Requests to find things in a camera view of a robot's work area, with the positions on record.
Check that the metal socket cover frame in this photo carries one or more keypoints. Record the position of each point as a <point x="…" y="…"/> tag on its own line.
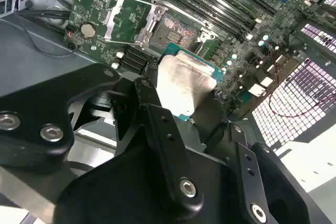
<point x="151" y="27"/>

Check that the silver topped CPU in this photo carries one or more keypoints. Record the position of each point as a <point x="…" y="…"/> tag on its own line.
<point x="183" y="82"/>

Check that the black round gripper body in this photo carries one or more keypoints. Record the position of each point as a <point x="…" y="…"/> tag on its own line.
<point x="126" y="195"/>

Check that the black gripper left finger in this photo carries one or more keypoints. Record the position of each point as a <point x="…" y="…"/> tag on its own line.
<point x="39" y="98"/>

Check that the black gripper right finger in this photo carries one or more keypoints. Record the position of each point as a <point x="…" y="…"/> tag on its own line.
<point x="249" y="166"/>

